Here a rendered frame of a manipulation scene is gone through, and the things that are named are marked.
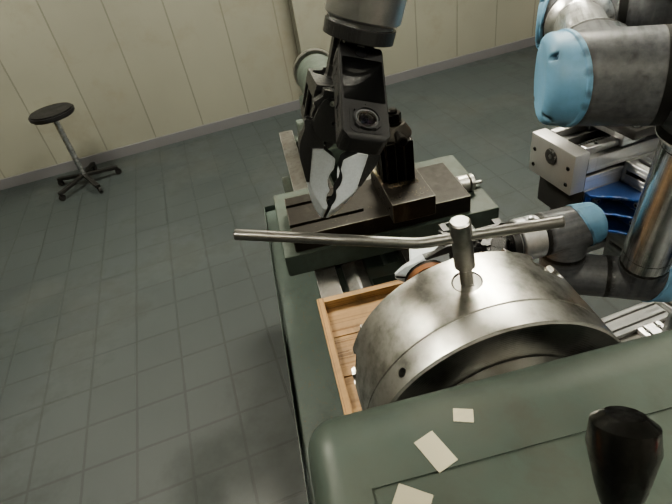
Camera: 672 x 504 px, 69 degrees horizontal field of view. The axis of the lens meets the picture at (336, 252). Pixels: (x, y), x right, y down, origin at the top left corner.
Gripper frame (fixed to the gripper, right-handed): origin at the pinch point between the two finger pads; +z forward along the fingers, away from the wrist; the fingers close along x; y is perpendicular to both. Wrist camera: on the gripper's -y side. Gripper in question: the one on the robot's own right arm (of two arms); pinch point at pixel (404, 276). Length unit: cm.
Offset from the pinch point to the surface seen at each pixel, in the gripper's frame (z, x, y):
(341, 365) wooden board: 13.1, -19.1, 1.2
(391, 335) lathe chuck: 7.7, 11.8, -22.0
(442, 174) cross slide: -24, -11, 46
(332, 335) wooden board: 13.4, -17.1, 7.3
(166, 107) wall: 95, -78, 351
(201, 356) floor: 70, -108, 99
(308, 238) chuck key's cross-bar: 14.3, 24.1, -17.1
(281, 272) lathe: 24, -54, 76
